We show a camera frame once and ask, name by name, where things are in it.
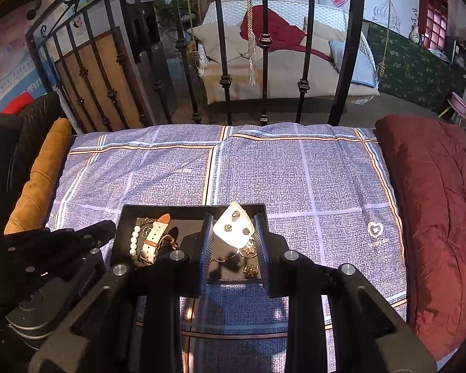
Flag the red throw blanket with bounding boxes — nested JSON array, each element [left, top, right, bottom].
[[240, 4, 335, 63]]

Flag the beige strap wristwatch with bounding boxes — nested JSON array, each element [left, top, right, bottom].
[[139, 213, 171, 264]]

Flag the purple plaid bed sheet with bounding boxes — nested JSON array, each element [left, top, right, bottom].
[[46, 123, 407, 372]]

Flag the white pearl bracelet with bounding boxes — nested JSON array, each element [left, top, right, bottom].
[[128, 224, 143, 261]]

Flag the red phone booth cabinet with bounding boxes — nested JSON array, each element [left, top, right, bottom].
[[418, 0, 449, 51]]

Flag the green patterned cloth table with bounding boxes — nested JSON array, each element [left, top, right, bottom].
[[366, 23, 466, 112]]

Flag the mustard suede cushion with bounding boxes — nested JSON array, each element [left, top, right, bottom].
[[4, 118, 72, 235]]

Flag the white earring card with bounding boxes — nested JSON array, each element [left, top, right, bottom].
[[213, 201, 255, 249]]

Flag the gold flower brooch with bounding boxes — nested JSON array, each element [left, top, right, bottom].
[[243, 265, 259, 279]]

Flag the dark red quilted blanket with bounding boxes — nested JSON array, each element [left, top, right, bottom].
[[375, 115, 466, 360]]

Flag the beige sofa with pillows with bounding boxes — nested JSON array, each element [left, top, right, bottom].
[[188, 0, 380, 104]]

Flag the black iron bed frame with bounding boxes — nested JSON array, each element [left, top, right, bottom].
[[25, 0, 368, 135]]

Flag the black quilted jacket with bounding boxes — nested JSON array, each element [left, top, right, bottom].
[[0, 92, 65, 227]]

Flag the pink stool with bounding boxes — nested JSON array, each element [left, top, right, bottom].
[[438, 92, 466, 125]]

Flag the wooden panel board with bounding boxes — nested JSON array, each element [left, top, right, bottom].
[[48, 25, 154, 132]]

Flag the black rectangular jewelry tray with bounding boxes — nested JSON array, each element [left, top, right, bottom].
[[109, 203, 271, 285]]

